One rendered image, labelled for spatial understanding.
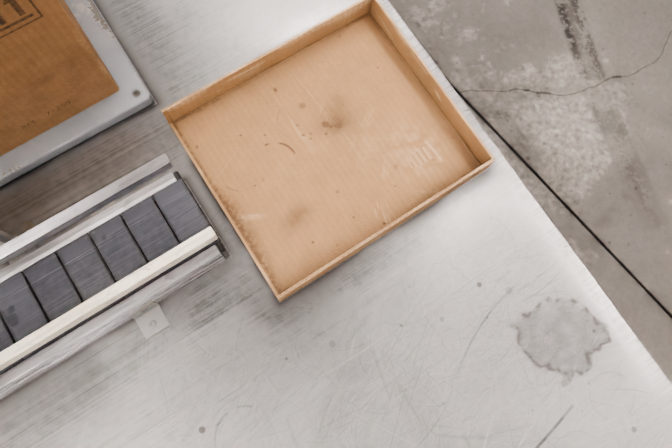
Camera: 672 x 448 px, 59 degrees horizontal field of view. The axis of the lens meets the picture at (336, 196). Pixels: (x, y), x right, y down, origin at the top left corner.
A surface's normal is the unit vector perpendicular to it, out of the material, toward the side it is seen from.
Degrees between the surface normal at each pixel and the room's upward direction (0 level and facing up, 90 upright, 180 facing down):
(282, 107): 0
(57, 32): 90
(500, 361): 0
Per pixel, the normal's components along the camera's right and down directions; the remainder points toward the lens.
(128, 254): 0.05, -0.25
